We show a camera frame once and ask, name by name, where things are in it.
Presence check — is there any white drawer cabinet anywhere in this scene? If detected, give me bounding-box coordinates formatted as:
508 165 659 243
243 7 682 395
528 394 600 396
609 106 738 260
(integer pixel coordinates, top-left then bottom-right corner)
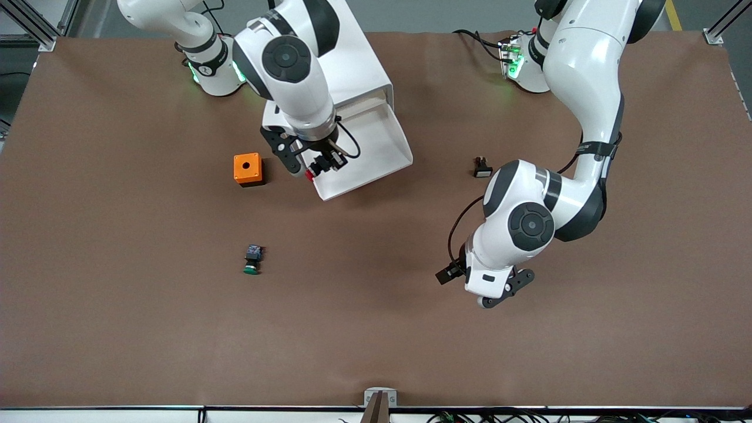
246 0 394 147

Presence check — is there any green push button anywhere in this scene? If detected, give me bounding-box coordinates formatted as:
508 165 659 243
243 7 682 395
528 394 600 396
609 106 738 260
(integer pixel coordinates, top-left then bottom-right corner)
243 244 264 276

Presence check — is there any orange button enclosure box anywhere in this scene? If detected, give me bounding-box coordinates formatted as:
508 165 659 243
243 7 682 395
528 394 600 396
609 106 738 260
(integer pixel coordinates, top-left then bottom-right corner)
233 153 266 188

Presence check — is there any aluminium camera post with foot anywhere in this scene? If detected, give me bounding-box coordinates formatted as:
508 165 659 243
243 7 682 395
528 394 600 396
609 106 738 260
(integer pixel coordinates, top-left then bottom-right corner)
360 387 398 423

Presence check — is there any black cable bundle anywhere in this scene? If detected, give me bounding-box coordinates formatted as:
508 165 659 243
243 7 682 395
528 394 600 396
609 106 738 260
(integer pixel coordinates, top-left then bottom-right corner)
338 410 752 423

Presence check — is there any black left base cable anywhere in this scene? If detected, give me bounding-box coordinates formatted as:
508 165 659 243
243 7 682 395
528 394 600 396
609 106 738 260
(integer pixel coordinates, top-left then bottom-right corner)
452 28 507 62

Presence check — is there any aluminium frame post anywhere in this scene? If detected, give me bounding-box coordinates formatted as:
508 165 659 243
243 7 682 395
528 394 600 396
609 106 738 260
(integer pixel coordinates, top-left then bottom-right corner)
702 0 752 46
0 0 80 52

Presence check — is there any white table edge rail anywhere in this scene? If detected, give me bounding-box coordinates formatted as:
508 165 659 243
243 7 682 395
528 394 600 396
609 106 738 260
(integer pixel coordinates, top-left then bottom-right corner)
0 405 752 423

